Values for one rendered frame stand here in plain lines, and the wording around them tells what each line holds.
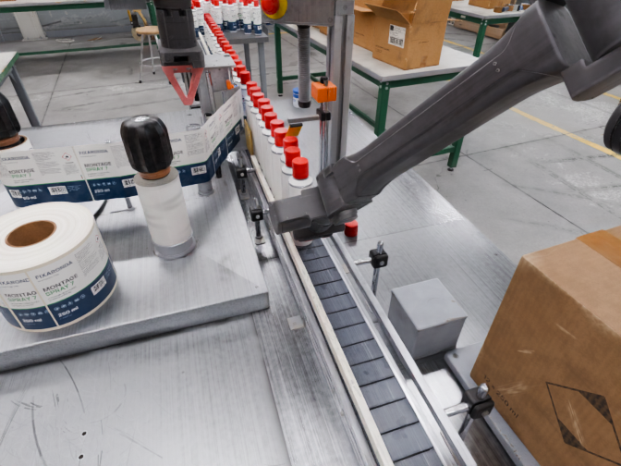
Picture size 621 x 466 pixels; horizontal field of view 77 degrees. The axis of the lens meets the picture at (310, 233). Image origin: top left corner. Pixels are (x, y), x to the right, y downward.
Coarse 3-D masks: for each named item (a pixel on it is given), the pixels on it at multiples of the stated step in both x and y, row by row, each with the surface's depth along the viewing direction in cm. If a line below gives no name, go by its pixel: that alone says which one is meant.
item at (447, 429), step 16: (336, 240) 77; (352, 272) 70; (368, 288) 67; (384, 320) 61; (400, 352) 57; (416, 368) 55; (416, 384) 54; (432, 400) 51; (448, 432) 48; (464, 448) 46; (464, 464) 45
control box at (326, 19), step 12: (288, 0) 80; (300, 0) 79; (312, 0) 79; (324, 0) 78; (288, 12) 81; (300, 12) 81; (312, 12) 80; (324, 12) 79; (300, 24) 83; (312, 24) 82; (324, 24) 81
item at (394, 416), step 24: (312, 264) 84; (336, 288) 78; (336, 312) 74; (336, 336) 69; (360, 336) 69; (360, 360) 65; (384, 360) 65; (360, 384) 62; (384, 384) 62; (384, 408) 59; (408, 408) 59; (384, 432) 56; (408, 432) 56; (408, 456) 53; (432, 456) 53
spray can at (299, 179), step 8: (296, 160) 77; (304, 160) 77; (296, 168) 77; (304, 168) 77; (296, 176) 78; (304, 176) 78; (288, 184) 80; (296, 184) 78; (304, 184) 78; (312, 184) 80; (288, 192) 81; (296, 192) 79; (296, 240) 87; (312, 240) 89
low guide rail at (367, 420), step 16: (256, 160) 114; (288, 240) 84; (304, 272) 77; (320, 304) 70; (320, 320) 68; (336, 352) 62; (352, 384) 58; (368, 416) 54; (368, 432) 53; (384, 448) 51; (384, 464) 49
